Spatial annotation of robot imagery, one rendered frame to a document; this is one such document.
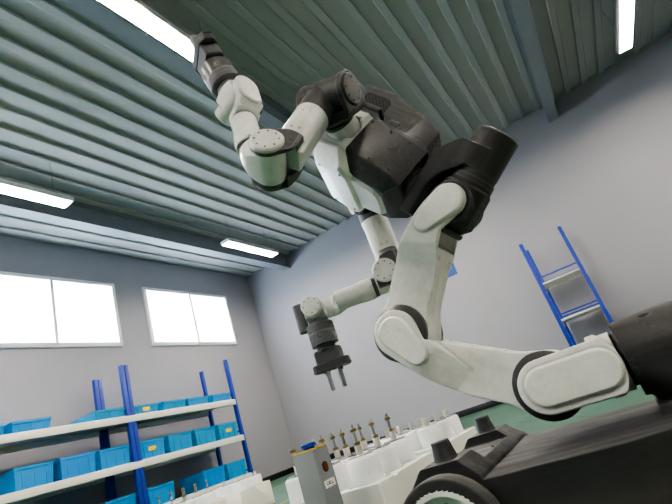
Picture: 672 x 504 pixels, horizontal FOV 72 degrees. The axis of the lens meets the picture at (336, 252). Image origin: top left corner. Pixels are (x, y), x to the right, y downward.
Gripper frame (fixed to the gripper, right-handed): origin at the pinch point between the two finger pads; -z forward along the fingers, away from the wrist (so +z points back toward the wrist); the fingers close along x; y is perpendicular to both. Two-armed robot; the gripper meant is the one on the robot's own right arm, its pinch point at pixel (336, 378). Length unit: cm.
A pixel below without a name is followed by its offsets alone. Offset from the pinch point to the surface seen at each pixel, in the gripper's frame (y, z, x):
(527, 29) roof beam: -320, 319, -248
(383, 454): -6.8, -25.0, -5.2
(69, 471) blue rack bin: -288, 38, 370
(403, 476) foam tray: -4.0, -32.0, -9.4
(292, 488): -2.6, -25.6, 23.8
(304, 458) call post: 18.5, -18.4, 10.0
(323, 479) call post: 18.3, -24.6, 6.6
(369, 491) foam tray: 8.4, -31.5, -1.5
